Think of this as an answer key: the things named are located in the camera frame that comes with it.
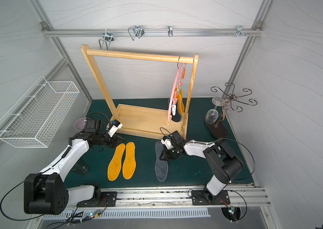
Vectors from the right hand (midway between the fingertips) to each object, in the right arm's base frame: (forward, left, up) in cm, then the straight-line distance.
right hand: (162, 157), depth 88 cm
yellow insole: (-8, +28, +1) cm, 29 cm away
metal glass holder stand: (+22, -40, -1) cm, 46 cm away
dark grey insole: (-8, 0, +1) cm, 8 cm away
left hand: (+5, +25, +12) cm, 28 cm away
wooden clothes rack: (+28, +20, -1) cm, 34 cm away
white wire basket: (+1, +61, +33) cm, 70 cm away
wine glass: (+18, -29, +21) cm, 40 cm away
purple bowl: (+20, +60, +5) cm, 64 cm away
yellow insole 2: (-7, +19, +1) cm, 20 cm away
